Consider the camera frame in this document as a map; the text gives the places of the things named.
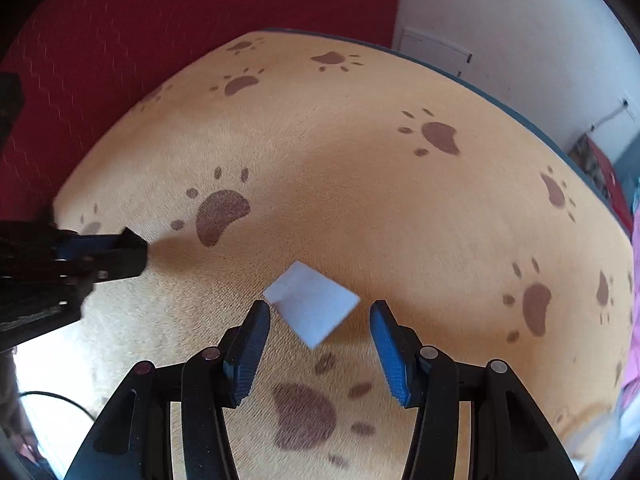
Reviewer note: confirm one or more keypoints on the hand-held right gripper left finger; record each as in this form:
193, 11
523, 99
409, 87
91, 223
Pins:
247, 360

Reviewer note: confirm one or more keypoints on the black boxy object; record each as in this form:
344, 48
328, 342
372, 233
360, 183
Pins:
11, 105

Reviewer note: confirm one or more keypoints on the orange paw print blanket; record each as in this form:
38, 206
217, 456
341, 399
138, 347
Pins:
375, 185

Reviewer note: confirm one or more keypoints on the red patterned bag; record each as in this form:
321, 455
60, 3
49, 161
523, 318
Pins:
602, 175

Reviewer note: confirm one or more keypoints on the red quilted cloth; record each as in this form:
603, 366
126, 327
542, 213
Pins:
200, 10

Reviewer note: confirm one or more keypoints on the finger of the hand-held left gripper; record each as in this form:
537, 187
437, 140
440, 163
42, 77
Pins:
122, 262
85, 246

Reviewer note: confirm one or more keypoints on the white foam block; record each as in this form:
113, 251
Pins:
315, 310

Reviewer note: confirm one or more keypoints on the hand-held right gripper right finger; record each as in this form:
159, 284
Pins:
392, 360

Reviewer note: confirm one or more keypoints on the pink blanket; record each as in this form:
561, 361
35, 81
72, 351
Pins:
633, 345

